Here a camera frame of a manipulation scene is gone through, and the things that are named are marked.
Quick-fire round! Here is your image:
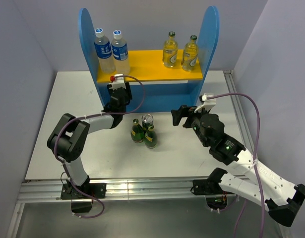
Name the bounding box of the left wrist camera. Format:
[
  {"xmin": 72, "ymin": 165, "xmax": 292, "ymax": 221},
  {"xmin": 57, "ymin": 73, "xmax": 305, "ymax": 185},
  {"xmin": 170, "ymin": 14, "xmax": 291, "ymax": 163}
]
[{"xmin": 109, "ymin": 74, "xmax": 126, "ymax": 90}]

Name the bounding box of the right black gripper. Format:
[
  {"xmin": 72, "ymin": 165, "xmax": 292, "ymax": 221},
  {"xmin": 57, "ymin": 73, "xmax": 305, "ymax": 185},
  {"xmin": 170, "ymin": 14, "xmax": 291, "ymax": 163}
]
[{"xmin": 171, "ymin": 104, "xmax": 210, "ymax": 147}]

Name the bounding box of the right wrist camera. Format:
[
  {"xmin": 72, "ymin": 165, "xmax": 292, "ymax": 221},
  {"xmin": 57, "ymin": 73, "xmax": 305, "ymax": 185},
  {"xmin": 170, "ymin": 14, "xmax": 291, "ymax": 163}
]
[{"xmin": 194, "ymin": 93, "xmax": 216, "ymax": 113}]

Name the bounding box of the clear soda bottle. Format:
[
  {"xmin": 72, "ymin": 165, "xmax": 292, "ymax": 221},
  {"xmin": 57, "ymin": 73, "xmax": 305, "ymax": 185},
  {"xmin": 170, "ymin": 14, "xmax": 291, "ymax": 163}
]
[
  {"xmin": 162, "ymin": 31, "xmax": 178, "ymax": 67},
  {"xmin": 181, "ymin": 35, "xmax": 198, "ymax": 72}
]

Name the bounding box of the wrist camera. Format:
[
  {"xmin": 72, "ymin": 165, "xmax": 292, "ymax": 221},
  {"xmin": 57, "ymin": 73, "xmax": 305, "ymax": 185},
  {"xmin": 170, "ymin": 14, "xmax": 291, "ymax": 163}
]
[
  {"xmin": 109, "ymin": 74, "xmax": 126, "ymax": 90},
  {"xmin": 194, "ymin": 93, "xmax": 216, "ymax": 113}
]

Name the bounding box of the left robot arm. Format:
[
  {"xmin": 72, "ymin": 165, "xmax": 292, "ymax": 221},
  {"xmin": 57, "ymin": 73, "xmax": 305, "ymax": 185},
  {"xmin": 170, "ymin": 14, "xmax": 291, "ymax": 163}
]
[{"xmin": 47, "ymin": 82, "xmax": 132, "ymax": 198}]

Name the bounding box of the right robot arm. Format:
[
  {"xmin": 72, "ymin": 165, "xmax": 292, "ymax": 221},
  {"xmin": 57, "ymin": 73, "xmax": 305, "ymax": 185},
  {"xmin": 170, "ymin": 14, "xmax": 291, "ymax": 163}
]
[{"xmin": 171, "ymin": 105, "xmax": 305, "ymax": 227}]

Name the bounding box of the rear black drink can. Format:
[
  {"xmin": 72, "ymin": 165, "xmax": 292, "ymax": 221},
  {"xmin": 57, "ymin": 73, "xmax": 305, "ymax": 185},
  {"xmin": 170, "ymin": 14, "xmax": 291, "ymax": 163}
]
[{"xmin": 141, "ymin": 114, "xmax": 154, "ymax": 131}]

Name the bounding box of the right blue-label water bottle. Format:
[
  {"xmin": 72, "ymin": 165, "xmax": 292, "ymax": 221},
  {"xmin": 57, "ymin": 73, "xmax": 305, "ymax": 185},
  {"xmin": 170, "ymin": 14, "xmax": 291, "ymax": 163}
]
[{"xmin": 111, "ymin": 30, "xmax": 130, "ymax": 75}]

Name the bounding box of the left blue-label water bottle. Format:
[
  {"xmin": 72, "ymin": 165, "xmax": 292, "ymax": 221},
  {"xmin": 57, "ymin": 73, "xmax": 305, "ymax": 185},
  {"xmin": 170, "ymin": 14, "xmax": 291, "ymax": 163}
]
[{"xmin": 94, "ymin": 28, "xmax": 116, "ymax": 74}]

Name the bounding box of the green glass bottle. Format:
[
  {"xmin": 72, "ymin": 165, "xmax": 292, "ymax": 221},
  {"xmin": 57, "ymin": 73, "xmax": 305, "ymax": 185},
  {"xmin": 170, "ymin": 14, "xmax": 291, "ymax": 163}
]
[
  {"xmin": 144, "ymin": 124, "xmax": 157, "ymax": 149},
  {"xmin": 130, "ymin": 119, "xmax": 144, "ymax": 143}
]

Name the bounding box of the aluminium front rail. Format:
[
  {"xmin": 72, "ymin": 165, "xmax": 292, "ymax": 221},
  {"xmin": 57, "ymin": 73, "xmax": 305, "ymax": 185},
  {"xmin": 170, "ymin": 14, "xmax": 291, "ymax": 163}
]
[{"xmin": 16, "ymin": 177, "xmax": 203, "ymax": 204}]

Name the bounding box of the blue-label water bottle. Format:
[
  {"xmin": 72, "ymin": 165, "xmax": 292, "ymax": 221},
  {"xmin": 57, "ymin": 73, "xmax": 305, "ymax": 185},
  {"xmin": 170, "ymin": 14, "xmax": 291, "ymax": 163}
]
[
  {"xmin": 111, "ymin": 30, "xmax": 130, "ymax": 75},
  {"xmin": 94, "ymin": 28, "xmax": 116, "ymax": 74}
]

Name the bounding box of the blue and yellow shelf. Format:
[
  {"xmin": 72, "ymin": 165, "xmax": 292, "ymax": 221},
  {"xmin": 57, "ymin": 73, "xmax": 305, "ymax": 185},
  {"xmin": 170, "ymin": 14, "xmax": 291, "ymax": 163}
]
[{"xmin": 77, "ymin": 6, "xmax": 220, "ymax": 113}]

